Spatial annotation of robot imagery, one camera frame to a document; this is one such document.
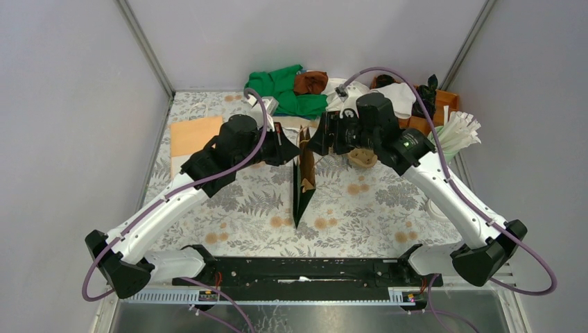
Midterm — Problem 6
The white paper straws bundle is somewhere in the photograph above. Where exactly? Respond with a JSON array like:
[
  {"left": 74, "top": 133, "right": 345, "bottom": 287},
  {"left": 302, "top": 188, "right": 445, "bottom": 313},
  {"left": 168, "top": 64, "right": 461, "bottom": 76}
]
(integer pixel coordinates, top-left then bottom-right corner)
[{"left": 435, "top": 106, "right": 481, "bottom": 154}]

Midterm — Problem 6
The wooden compartment tray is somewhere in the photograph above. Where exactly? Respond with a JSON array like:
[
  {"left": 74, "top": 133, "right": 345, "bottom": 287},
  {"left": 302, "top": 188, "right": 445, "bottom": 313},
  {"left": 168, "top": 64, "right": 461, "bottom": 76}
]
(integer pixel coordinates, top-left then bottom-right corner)
[{"left": 399, "top": 89, "right": 459, "bottom": 135}]

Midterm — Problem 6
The white folded towel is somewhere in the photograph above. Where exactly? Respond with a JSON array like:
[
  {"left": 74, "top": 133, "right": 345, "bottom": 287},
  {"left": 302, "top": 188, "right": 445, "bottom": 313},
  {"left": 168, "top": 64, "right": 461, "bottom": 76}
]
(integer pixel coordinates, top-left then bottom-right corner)
[{"left": 370, "top": 83, "right": 416, "bottom": 119}]

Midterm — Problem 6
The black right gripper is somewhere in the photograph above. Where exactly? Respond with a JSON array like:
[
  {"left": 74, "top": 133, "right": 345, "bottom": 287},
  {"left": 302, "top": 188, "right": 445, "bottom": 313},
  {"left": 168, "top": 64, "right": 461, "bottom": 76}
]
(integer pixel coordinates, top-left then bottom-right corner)
[{"left": 304, "top": 110, "right": 379, "bottom": 156}]

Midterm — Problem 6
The floral table mat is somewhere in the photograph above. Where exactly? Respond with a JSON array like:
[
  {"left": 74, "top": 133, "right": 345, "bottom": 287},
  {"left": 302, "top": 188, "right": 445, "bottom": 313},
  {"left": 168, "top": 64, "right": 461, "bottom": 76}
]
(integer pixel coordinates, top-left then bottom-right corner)
[{"left": 129, "top": 91, "right": 481, "bottom": 259}]

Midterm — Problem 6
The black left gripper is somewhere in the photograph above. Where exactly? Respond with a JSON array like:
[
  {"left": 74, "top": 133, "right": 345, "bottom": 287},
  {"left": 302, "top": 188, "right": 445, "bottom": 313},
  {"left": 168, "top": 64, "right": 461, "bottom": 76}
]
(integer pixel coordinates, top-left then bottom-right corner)
[{"left": 234, "top": 121, "right": 302, "bottom": 171}]

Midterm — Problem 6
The green straw holder cup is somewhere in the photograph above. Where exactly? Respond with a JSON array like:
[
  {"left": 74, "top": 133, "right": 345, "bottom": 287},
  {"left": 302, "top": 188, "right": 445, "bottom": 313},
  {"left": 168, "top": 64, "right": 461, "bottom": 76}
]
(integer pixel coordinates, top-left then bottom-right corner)
[{"left": 427, "top": 126, "right": 459, "bottom": 162}]

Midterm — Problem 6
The cardboard cup carrier tray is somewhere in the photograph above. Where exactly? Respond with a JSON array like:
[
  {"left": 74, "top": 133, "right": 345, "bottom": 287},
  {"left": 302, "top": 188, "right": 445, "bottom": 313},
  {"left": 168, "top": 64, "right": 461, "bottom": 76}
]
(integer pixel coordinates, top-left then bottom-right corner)
[{"left": 347, "top": 148, "right": 378, "bottom": 169}]

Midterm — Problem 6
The green paper bag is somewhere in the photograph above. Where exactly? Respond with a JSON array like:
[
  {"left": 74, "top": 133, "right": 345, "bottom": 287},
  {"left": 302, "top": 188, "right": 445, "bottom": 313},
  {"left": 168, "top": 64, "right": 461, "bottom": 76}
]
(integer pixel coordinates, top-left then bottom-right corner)
[{"left": 292, "top": 126, "right": 316, "bottom": 228}]

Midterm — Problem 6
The black crumpled bag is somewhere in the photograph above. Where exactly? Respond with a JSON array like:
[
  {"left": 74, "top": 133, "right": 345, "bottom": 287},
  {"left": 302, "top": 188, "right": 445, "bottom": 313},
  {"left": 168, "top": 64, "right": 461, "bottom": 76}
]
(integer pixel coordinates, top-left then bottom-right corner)
[{"left": 412, "top": 74, "right": 438, "bottom": 119}]

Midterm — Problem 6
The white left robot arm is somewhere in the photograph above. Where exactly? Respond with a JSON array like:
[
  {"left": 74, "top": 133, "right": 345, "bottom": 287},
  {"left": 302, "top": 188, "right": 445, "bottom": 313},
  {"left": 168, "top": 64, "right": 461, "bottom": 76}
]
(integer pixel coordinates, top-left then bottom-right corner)
[{"left": 83, "top": 114, "right": 300, "bottom": 301}]

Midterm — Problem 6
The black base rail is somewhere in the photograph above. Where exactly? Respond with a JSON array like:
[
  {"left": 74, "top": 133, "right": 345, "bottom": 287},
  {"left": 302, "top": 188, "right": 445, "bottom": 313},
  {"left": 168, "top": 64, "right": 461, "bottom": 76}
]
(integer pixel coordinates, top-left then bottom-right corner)
[{"left": 194, "top": 257, "right": 442, "bottom": 301}]

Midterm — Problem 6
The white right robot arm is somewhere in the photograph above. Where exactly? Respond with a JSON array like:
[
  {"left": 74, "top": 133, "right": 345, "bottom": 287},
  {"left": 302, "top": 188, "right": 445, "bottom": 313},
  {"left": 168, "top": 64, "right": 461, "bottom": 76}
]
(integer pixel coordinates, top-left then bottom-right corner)
[{"left": 307, "top": 92, "right": 528, "bottom": 287}]

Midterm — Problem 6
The white cloth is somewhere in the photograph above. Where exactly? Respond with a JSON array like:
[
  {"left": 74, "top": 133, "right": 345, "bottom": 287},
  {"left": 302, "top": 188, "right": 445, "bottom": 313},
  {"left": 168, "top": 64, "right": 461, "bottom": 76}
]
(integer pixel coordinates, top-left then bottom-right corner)
[{"left": 322, "top": 78, "right": 370, "bottom": 111}]

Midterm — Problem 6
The green cloth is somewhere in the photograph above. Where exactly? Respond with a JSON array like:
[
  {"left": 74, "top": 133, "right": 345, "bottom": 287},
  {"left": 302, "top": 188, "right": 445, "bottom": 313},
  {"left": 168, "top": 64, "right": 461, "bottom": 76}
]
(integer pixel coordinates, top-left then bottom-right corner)
[{"left": 245, "top": 65, "right": 328, "bottom": 119}]

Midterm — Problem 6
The brown cloth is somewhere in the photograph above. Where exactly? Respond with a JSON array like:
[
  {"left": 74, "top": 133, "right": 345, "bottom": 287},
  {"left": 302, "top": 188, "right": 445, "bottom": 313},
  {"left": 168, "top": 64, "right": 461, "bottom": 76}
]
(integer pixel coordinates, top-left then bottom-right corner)
[{"left": 293, "top": 71, "right": 329, "bottom": 95}]

